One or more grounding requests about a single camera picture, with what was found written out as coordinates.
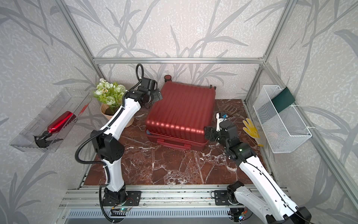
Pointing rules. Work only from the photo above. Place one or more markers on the white wire mesh basket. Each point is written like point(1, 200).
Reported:
point(284, 131)

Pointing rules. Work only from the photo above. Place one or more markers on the red black spray bottle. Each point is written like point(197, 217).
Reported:
point(55, 127)

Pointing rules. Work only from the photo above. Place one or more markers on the clear plastic wall bin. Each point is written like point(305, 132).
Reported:
point(75, 101)

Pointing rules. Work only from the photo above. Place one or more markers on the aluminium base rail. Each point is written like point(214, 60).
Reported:
point(152, 196)

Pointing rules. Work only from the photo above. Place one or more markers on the red hard-shell suitcase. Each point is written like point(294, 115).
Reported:
point(178, 120)

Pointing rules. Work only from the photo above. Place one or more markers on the yellow rubber glove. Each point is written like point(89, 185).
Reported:
point(251, 130)

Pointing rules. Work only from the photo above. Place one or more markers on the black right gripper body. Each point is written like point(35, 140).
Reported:
point(216, 136)

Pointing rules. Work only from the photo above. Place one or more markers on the dark green card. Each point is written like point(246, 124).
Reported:
point(283, 100)

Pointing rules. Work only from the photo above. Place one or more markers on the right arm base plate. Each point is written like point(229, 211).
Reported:
point(221, 198)

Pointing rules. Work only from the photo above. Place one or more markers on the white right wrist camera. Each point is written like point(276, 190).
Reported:
point(221, 116)

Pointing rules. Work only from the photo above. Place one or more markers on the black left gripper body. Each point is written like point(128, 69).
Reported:
point(153, 96)

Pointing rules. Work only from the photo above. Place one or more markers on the brown slotted litter scoop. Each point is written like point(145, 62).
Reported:
point(233, 111)

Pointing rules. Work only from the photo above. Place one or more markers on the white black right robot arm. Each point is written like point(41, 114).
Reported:
point(274, 206)

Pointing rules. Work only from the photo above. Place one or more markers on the white flowers green plant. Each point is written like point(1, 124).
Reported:
point(110, 94)

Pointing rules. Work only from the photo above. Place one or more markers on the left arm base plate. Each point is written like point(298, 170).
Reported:
point(132, 198)

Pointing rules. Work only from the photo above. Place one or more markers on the beige flower pot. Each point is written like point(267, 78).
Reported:
point(108, 113)

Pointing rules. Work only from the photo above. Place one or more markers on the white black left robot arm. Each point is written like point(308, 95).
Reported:
point(106, 140)

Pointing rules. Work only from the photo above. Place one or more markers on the aluminium cage frame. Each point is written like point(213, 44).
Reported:
point(347, 184)

